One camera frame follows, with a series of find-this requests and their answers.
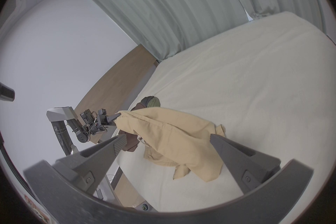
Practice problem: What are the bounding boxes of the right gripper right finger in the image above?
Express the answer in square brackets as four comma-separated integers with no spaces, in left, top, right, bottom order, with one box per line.
[209,134,282,194]

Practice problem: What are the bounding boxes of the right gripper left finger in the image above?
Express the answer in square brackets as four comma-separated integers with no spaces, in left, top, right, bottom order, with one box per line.
[54,134,127,194]

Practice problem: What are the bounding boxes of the tan shorts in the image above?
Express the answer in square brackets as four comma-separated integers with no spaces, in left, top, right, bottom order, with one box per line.
[115,107,226,183]

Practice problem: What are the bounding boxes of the bed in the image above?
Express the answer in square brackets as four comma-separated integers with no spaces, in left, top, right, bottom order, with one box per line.
[76,11,336,214]

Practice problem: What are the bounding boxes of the brown garment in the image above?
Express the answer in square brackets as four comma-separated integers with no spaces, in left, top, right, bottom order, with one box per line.
[123,104,144,152]

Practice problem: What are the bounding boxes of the black garment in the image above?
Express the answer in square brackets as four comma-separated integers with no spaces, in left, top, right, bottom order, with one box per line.
[140,96,154,108]

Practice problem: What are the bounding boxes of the green garment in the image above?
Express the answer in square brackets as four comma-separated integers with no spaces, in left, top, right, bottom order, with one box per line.
[147,96,161,108]

